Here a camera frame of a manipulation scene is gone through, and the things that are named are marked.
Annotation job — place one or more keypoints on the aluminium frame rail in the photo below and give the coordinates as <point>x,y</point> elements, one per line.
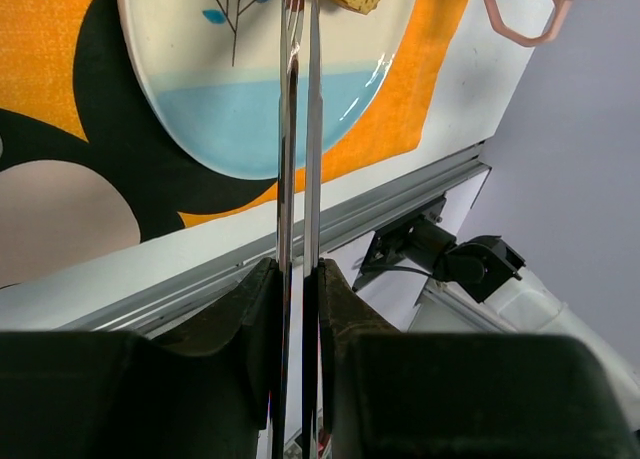
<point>163,306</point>

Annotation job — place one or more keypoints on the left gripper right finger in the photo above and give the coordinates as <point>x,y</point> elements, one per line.
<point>389,394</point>

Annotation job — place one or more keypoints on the white and blue plate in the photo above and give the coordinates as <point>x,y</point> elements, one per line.
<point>210,71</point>

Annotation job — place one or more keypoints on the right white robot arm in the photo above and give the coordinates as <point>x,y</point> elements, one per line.
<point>494,275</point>

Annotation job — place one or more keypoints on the orange cartoon placemat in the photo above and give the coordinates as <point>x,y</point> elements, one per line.
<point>87,168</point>

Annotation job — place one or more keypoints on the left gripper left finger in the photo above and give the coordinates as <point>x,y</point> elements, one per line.
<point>200,390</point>

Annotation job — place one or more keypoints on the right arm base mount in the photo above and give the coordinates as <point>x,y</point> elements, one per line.
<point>415,236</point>

